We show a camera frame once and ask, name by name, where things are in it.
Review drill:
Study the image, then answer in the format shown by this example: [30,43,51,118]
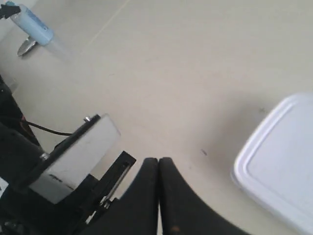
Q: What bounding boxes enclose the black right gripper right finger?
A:
[158,158,247,235]

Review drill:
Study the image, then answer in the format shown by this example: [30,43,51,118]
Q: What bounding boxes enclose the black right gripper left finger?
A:
[84,158,158,235]

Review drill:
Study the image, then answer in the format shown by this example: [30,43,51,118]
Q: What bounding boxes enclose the white lidded plastic container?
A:
[231,93,313,235]

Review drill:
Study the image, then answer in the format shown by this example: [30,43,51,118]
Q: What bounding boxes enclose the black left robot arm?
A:
[0,82,158,235]

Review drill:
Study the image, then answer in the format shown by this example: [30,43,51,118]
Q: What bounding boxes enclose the silver metal spoon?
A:
[17,36,38,57]

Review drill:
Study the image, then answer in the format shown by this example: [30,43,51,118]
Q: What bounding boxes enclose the blue labelled plastic bottle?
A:
[4,0,74,62]

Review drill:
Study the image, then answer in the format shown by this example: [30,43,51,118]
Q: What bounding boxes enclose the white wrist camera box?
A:
[29,114,120,204]

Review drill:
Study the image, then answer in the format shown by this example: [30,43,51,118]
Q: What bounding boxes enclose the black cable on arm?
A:
[25,120,73,136]

